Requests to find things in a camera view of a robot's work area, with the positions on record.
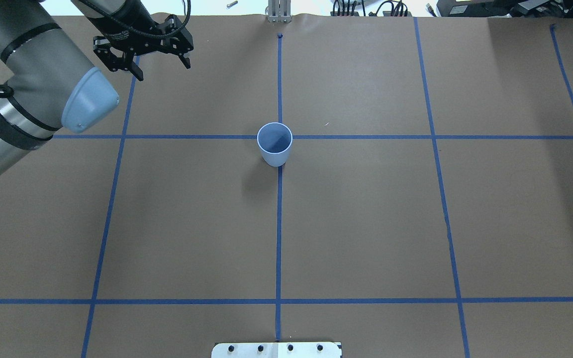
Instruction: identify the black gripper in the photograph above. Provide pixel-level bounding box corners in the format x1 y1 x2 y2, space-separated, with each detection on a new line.
93 18 194 82

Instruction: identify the blue plastic cup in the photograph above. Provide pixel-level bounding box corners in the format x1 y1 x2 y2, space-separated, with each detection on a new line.
257 122 294 168

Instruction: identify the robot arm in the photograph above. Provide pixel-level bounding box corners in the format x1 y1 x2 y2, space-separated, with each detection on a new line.
0 0 194 175

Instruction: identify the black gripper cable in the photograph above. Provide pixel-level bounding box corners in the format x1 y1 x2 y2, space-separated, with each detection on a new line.
70 0 191 40

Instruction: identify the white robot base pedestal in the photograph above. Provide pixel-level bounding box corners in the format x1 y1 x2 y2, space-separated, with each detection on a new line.
211 342 343 358

